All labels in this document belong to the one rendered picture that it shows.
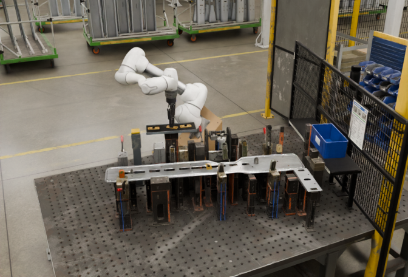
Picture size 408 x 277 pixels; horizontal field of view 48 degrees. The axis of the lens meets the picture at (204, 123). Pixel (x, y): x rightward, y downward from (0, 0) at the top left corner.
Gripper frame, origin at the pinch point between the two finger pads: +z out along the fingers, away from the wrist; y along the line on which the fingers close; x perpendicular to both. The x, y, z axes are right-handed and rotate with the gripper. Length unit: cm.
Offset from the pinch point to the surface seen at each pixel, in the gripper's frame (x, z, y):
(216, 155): 34.1, 23.4, -0.8
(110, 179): -25, 20, 56
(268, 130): 70, 2, -11
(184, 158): 15.5, 18.8, 18.1
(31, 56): -410, 92, -406
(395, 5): 194, -24, -424
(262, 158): 69, 20, 1
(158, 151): -1.3, 11.6, 25.4
